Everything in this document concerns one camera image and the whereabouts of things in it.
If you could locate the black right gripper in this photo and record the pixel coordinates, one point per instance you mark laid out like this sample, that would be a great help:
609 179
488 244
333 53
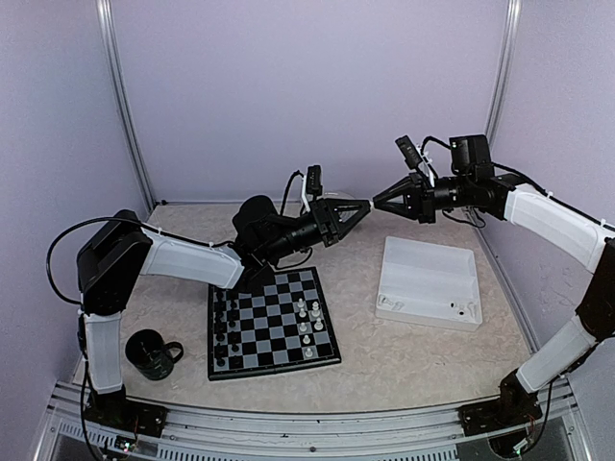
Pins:
420 199

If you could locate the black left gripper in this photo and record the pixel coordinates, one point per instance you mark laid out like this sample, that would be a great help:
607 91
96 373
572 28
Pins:
328 209

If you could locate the white plastic tray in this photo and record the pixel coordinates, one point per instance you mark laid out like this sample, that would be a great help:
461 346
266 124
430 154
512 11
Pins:
429 285

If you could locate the black and grey chessboard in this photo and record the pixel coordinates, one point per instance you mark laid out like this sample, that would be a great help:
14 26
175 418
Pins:
257 333

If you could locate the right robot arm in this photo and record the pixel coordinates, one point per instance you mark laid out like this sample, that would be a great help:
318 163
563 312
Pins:
586 282

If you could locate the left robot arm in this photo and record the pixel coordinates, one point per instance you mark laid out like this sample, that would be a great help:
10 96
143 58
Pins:
125 251

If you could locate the black mug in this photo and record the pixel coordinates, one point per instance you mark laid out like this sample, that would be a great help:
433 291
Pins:
154 358

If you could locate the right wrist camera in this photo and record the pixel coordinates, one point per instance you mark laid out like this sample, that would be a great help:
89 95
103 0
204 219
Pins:
415 160

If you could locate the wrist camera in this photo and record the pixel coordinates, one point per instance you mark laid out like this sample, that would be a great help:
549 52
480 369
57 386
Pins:
415 160
311 189

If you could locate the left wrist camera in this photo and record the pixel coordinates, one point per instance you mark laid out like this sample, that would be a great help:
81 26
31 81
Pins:
311 189

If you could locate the right aluminium frame post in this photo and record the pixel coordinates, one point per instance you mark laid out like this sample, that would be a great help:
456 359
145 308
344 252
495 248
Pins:
511 24

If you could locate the aluminium frame post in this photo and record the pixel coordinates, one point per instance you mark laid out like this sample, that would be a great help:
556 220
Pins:
106 24
511 24

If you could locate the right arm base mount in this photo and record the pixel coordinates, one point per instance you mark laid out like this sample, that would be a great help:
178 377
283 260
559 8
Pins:
493 415

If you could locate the aluminium front rail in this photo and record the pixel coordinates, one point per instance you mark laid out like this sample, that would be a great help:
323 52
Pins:
198 433

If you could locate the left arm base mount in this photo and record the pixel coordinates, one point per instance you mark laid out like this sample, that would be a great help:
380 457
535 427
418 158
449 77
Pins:
115 410

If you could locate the left aluminium frame post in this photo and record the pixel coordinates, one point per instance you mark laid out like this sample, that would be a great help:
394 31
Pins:
106 24

